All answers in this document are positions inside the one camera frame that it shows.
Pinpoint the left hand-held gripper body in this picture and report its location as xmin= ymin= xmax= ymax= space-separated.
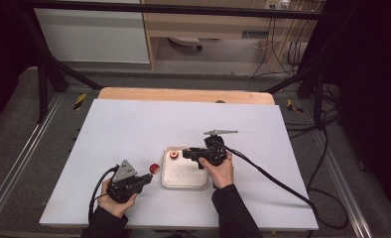
xmin=106 ymin=159 xmax=145 ymax=203

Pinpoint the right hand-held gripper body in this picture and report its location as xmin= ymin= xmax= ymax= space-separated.
xmin=198 ymin=129 xmax=239 ymax=168

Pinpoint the white rectangular tray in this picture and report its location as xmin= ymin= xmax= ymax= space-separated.
xmin=161 ymin=146 xmax=210 ymax=190

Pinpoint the person's right hand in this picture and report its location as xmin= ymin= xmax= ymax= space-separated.
xmin=197 ymin=152 xmax=235 ymax=189

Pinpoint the person's left hand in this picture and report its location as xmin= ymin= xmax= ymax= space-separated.
xmin=97 ymin=178 xmax=139 ymax=219

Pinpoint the wooden board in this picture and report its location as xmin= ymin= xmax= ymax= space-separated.
xmin=97 ymin=86 xmax=276 ymax=106

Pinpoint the office chair base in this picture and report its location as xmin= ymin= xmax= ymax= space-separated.
xmin=168 ymin=36 xmax=204 ymax=52

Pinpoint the white cabinet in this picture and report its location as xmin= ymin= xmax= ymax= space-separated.
xmin=34 ymin=7 xmax=151 ymax=64

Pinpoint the white power strip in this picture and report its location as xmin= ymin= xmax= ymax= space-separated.
xmin=264 ymin=0 xmax=291 ymax=11

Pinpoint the black curtain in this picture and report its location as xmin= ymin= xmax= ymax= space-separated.
xmin=307 ymin=0 xmax=391 ymax=226
xmin=0 ymin=0 xmax=48 ymax=133

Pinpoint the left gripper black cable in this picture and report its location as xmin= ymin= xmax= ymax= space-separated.
xmin=87 ymin=165 xmax=120 ymax=224

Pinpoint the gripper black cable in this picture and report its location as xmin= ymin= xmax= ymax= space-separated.
xmin=87 ymin=165 xmax=120 ymax=224
xmin=221 ymin=142 xmax=320 ymax=238

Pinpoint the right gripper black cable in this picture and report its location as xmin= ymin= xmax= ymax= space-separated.
xmin=221 ymin=142 xmax=320 ymax=238

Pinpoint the aluminium floor rail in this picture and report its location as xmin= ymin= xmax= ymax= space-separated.
xmin=311 ymin=130 xmax=373 ymax=238
xmin=0 ymin=93 xmax=65 ymax=226

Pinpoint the bundle of hanging cables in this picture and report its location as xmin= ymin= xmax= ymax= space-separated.
xmin=251 ymin=9 xmax=312 ymax=78

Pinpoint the black metal frame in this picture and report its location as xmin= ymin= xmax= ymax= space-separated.
xmin=16 ymin=0 xmax=341 ymax=130

